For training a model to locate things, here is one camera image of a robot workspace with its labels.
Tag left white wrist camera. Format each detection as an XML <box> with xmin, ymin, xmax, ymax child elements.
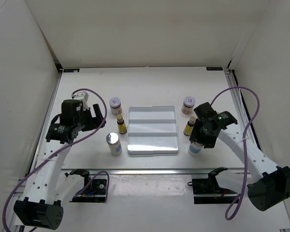
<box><xmin>71</xmin><ymin>91</ymin><xmax>89</xmax><ymax>111</ymax></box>

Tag left red-lid spice jar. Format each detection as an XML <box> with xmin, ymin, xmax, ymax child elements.
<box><xmin>109</xmin><ymin>97</ymin><xmax>122</xmax><ymax>116</ymax></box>

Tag aluminium front rail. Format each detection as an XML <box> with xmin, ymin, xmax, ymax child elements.
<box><xmin>60</xmin><ymin>168</ymin><xmax>244</xmax><ymax>175</ymax></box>

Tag white three-compartment tray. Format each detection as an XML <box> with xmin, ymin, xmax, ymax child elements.
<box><xmin>127</xmin><ymin>106</ymin><xmax>179</xmax><ymax>157</ymax></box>

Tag right red-lid spice jar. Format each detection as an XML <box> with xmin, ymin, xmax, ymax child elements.
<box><xmin>181</xmin><ymin>96</ymin><xmax>195</xmax><ymax>115</ymax></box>

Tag right small yellow-label bottle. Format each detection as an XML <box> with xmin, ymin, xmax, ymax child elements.
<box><xmin>183</xmin><ymin>116</ymin><xmax>196</xmax><ymax>136</ymax></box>

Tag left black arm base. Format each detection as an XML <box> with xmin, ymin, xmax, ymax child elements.
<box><xmin>69</xmin><ymin>169</ymin><xmax>110</xmax><ymax>203</ymax></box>

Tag purple cable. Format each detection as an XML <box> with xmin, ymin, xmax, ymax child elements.
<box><xmin>2</xmin><ymin>87</ymin><xmax>110</xmax><ymax>230</ymax></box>
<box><xmin>210</xmin><ymin>86</ymin><xmax>261</xmax><ymax>221</ymax></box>

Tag left small yellow-label bottle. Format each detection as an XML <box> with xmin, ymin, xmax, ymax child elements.
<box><xmin>116</xmin><ymin>114</ymin><xmax>127</xmax><ymax>134</ymax></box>

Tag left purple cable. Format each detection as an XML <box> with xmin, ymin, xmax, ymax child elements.
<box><xmin>2</xmin><ymin>87</ymin><xmax>110</xmax><ymax>230</ymax></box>

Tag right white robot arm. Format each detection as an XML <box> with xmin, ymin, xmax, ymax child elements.
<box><xmin>188</xmin><ymin>102</ymin><xmax>290</xmax><ymax>211</ymax></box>

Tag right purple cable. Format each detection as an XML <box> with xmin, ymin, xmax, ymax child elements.
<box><xmin>210</xmin><ymin>86</ymin><xmax>261</xmax><ymax>221</ymax></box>

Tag left blue corner label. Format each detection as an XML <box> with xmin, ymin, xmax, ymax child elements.
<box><xmin>63</xmin><ymin>69</ymin><xmax>80</xmax><ymax>73</ymax></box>

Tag right blue corner label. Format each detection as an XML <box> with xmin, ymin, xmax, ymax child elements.
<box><xmin>206</xmin><ymin>67</ymin><xmax>223</xmax><ymax>71</ymax></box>

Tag blue corner label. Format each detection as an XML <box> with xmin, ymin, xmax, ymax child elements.
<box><xmin>63</xmin><ymin>69</ymin><xmax>80</xmax><ymax>73</ymax></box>
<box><xmin>206</xmin><ymin>67</ymin><xmax>223</xmax><ymax>71</ymax></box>

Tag red-lid spice jar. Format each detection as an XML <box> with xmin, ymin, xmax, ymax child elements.
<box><xmin>181</xmin><ymin>96</ymin><xmax>195</xmax><ymax>115</ymax></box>
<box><xmin>109</xmin><ymin>97</ymin><xmax>122</xmax><ymax>116</ymax></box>

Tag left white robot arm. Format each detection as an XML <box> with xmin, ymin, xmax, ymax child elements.
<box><xmin>14</xmin><ymin>97</ymin><xmax>106</xmax><ymax>230</ymax></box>

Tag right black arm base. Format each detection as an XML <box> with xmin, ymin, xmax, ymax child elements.
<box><xmin>187</xmin><ymin>167</ymin><xmax>237</xmax><ymax>204</ymax></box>

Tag white silver-cap bottle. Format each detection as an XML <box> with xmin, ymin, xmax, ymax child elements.
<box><xmin>106</xmin><ymin>132</ymin><xmax>122</xmax><ymax>156</ymax></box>
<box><xmin>188</xmin><ymin>142</ymin><xmax>204</xmax><ymax>156</ymax></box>

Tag small yellow-label bottle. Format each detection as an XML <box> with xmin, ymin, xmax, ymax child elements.
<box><xmin>116</xmin><ymin>114</ymin><xmax>127</xmax><ymax>134</ymax></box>
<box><xmin>183</xmin><ymin>116</ymin><xmax>196</xmax><ymax>136</ymax></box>

